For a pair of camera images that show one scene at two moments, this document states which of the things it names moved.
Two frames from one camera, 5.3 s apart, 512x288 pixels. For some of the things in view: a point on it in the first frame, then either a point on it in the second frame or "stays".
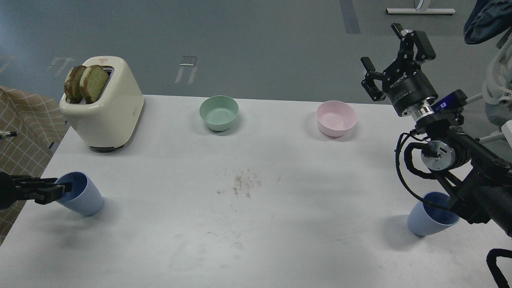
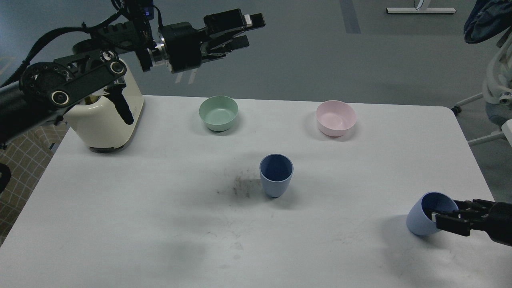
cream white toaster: [107, 126] stays
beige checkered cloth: [37, 120] stays
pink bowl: [335, 118] stays
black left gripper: [27, 187] to [183, 42]
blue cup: [425, 219] stays
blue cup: [84, 199] to [276, 171]
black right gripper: [410, 91] to [492, 219]
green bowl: [219, 112] stays
